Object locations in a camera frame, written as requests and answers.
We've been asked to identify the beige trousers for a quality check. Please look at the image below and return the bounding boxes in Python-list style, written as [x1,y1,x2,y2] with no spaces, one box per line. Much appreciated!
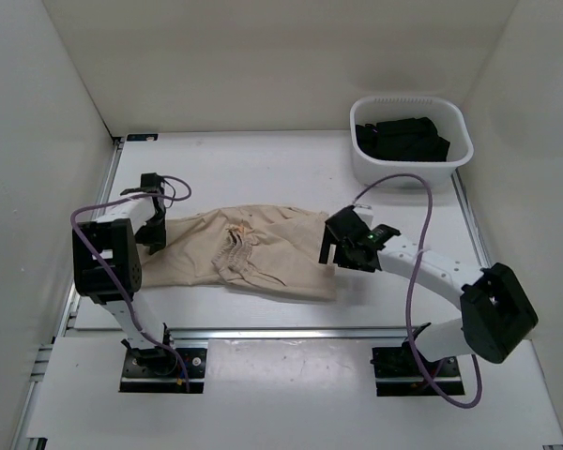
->
[138,204,336,301]

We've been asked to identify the white plastic basket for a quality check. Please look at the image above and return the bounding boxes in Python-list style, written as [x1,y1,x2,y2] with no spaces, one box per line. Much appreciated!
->
[349,94,474,188]

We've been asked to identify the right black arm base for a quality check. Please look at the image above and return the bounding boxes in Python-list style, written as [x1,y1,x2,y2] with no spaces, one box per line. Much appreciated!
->
[370,347,464,397]

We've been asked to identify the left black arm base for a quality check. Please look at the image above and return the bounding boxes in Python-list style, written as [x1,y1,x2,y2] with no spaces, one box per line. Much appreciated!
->
[119,347,207,395]

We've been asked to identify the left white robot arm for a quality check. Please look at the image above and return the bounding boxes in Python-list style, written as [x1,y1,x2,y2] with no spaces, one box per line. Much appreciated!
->
[70,172,178,375]

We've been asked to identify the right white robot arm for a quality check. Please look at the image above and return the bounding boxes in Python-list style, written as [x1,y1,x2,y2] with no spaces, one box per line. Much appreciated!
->
[319,206,539,375]

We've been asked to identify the black trousers in basket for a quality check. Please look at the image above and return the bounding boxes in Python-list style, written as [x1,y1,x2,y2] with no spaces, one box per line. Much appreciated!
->
[355,117,450,162]

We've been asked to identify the blue corner label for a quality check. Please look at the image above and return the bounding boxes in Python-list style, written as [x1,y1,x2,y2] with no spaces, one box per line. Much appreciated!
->
[126,133,159,142]

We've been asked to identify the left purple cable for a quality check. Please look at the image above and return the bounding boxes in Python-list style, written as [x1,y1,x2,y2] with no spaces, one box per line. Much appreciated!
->
[69,175,192,390]

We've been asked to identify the purple cable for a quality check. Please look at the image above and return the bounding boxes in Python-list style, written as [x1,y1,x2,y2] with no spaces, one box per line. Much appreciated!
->
[69,175,192,390]
[354,173,483,408]

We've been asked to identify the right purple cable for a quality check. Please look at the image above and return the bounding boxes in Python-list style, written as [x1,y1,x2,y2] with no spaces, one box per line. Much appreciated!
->
[354,173,483,408]

